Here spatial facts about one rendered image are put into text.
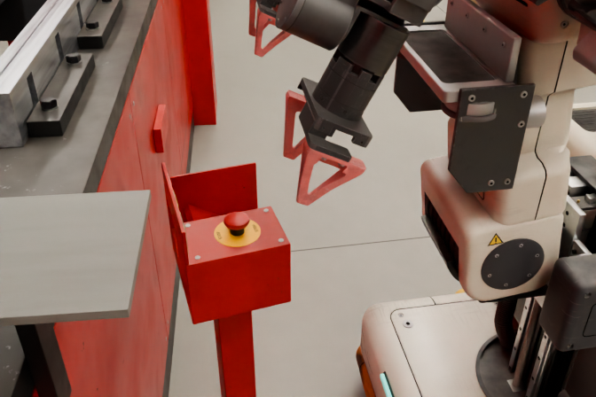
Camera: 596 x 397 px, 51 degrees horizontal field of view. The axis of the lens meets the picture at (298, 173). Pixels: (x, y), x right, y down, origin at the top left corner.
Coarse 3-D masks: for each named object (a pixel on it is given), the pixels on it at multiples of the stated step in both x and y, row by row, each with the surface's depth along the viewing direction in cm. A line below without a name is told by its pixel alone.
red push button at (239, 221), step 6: (228, 216) 95; (234, 216) 94; (240, 216) 94; (246, 216) 95; (228, 222) 94; (234, 222) 93; (240, 222) 93; (246, 222) 94; (228, 228) 94; (234, 228) 93; (240, 228) 93; (234, 234) 95; (240, 234) 95
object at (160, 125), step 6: (162, 108) 168; (156, 114) 165; (162, 114) 165; (156, 120) 163; (162, 120) 163; (156, 126) 160; (162, 126) 162; (168, 126) 173; (156, 132) 159; (162, 132) 162; (156, 138) 160; (162, 138) 161; (156, 144) 161; (162, 144) 161; (156, 150) 161; (162, 150) 162
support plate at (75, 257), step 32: (96, 192) 66; (128, 192) 66; (0, 224) 61; (32, 224) 61; (64, 224) 61; (96, 224) 61; (128, 224) 61; (0, 256) 57; (32, 256) 57; (64, 256) 57; (96, 256) 57; (128, 256) 57; (0, 288) 54; (32, 288) 54; (64, 288) 54; (96, 288) 54; (128, 288) 54; (0, 320) 51; (32, 320) 51; (64, 320) 51
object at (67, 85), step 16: (64, 64) 121; (80, 64) 121; (64, 80) 114; (80, 80) 115; (48, 96) 109; (64, 96) 109; (80, 96) 114; (32, 112) 103; (48, 112) 103; (64, 112) 104; (32, 128) 101; (48, 128) 101; (64, 128) 103
